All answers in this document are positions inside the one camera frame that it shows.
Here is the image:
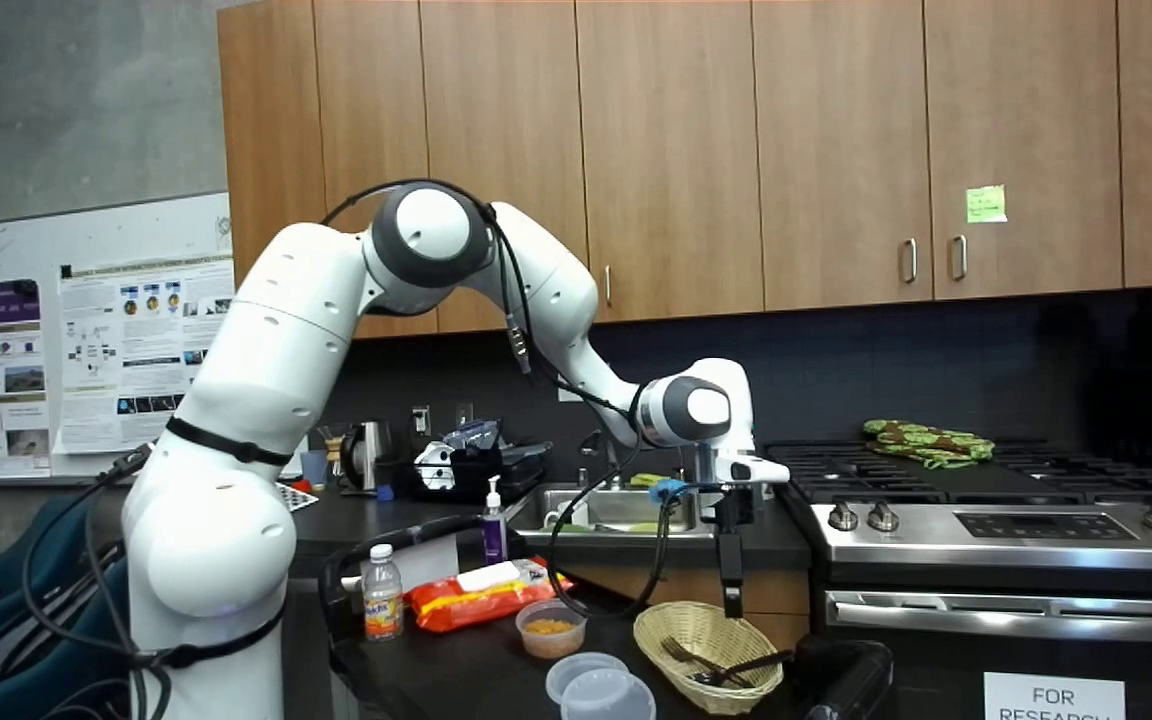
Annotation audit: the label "wooden upper cabinets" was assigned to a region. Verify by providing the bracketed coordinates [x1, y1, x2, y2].
[215, 0, 1152, 319]

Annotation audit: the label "stainless steel sink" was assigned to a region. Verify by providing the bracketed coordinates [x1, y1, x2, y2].
[512, 485, 721, 538]

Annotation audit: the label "wooden fork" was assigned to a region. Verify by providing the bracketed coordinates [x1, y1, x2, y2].
[662, 635, 726, 677]

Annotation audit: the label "purple soap pump bottle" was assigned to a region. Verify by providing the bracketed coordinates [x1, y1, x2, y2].
[480, 476, 510, 564]

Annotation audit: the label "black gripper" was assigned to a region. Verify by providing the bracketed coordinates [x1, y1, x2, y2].
[715, 487, 751, 618]

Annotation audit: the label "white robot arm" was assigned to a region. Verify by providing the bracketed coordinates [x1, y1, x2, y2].
[122, 180, 788, 720]

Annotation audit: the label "orange drink bottle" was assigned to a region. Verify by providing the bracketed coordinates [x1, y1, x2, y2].
[359, 545, 403, 641]

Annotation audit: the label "clear plastic lid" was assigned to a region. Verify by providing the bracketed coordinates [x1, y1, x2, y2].
[561, 667, 657, 720]
[544, 652, 628, 703]

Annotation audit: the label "orange snack bag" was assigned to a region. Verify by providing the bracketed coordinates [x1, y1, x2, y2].
[407, 560, 561, 635]

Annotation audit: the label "green sticky note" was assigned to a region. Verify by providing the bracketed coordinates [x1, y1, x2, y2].
[966, 184, 1008, 225]

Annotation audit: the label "green yellow cloth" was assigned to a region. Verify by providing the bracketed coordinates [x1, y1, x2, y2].
[862, 421, 998, 473]

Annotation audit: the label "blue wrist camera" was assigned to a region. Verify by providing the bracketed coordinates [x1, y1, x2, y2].
[648, 476, 693, 503]

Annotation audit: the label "black dish rack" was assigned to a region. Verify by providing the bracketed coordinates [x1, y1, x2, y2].
[375, 421, 551, 503]

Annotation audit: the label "wall poster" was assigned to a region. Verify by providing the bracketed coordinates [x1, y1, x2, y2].
[57, 254, 234, 456]

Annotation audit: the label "plastic container with orange food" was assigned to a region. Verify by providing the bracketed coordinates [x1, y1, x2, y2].
[518, 599, 590, 659]

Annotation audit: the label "woven wicker basket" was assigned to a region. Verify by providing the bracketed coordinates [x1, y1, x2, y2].
[633, 599, 785, 714]

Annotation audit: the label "stainless gas stove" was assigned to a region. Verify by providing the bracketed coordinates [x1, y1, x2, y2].
[775, 440, 1152, 720]

